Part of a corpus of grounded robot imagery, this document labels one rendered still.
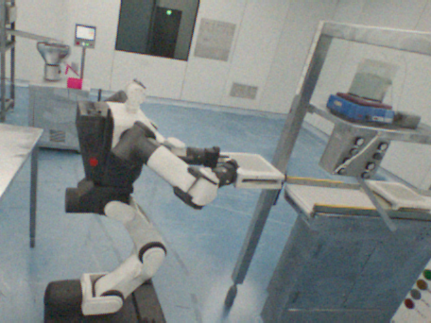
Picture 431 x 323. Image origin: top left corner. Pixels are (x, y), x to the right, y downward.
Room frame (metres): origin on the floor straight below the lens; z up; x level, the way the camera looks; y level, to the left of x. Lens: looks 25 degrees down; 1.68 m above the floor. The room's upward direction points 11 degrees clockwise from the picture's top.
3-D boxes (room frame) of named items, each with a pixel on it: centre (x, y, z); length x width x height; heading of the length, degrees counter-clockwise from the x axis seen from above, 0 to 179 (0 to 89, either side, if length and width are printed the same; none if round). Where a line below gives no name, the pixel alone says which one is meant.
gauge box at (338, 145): (1.47, -0.88, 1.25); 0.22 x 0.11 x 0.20; 102
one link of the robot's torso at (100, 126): (1.33, 0.18, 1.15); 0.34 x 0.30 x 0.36; 19
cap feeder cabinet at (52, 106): (3.77, 1.14, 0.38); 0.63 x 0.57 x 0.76; 103
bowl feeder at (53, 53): (3.81, 1.20, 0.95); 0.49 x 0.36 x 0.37; 103
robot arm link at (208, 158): (1.56, -0.25, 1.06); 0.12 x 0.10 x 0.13; 101
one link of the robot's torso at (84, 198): (1.32, 0.21, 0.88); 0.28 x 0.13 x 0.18; 109
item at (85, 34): (3.96, 0.97, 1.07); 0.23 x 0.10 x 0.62; 103
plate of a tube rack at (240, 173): (1.56, -0.47, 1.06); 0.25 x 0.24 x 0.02; 19
